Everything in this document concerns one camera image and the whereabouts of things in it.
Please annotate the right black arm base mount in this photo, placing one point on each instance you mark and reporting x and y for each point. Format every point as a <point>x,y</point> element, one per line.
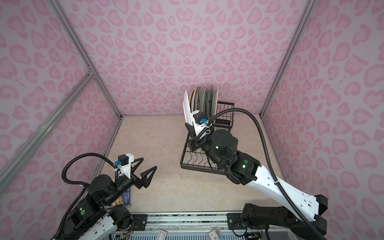
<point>237,222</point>

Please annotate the aluminium front rail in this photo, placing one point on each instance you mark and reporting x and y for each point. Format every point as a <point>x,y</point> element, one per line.
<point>198,226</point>

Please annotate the blue illustrated children's book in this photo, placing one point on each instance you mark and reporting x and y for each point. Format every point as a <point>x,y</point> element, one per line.
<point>127,198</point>

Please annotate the white plate dark rings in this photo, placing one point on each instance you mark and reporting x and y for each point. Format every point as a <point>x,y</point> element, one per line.
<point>196,99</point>

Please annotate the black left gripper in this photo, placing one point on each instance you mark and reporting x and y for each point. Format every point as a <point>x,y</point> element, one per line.
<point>144,181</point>

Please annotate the white plate black stars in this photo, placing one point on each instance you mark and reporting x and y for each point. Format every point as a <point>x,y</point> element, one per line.
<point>215,101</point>

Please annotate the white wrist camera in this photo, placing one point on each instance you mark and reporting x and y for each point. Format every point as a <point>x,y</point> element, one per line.
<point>124,165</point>
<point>200,121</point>

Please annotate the light blue flower plate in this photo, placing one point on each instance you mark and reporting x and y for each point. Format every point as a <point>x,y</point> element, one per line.
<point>204,100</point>

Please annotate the white plate orange sunburst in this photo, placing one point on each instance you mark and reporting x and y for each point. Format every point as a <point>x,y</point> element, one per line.
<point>187,109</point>

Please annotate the corner aluminium post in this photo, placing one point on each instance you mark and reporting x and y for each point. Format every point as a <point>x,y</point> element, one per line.
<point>297,34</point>
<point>79,46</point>

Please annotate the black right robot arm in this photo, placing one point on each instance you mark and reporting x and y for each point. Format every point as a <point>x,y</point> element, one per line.
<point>298,211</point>

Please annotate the diagonal aluminium frame bar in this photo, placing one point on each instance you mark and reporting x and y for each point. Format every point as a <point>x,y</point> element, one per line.
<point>19,160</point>

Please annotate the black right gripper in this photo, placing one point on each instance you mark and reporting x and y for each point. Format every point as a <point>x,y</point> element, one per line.
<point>194,140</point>

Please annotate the orange woven round plate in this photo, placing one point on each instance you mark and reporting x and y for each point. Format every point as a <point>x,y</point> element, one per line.
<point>192,96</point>

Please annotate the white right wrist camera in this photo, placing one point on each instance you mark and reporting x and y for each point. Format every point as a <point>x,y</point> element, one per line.
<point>200,121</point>

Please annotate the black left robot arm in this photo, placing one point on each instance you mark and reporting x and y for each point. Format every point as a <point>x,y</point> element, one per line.
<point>94,211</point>

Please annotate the right corner aluminium post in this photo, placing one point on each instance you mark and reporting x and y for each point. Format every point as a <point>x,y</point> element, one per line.
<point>297,34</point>

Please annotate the left corner aluminium post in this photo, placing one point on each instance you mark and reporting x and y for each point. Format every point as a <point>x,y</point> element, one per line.
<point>79,46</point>

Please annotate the black wire dish rack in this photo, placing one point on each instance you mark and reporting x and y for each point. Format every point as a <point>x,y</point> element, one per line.
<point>206,162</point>

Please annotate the teal green round plate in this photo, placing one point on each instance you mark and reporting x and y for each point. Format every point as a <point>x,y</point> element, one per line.
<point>211,100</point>

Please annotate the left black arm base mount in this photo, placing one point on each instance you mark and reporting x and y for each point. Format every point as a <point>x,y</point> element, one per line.
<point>139,222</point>

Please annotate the yellow woven round plate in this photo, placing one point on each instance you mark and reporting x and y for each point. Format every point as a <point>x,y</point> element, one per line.
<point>207,102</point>

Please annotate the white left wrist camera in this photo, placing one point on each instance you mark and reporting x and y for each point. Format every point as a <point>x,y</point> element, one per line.
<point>124,165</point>

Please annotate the white plate floral sprigs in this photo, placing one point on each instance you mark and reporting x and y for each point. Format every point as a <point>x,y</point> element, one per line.
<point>200,99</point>

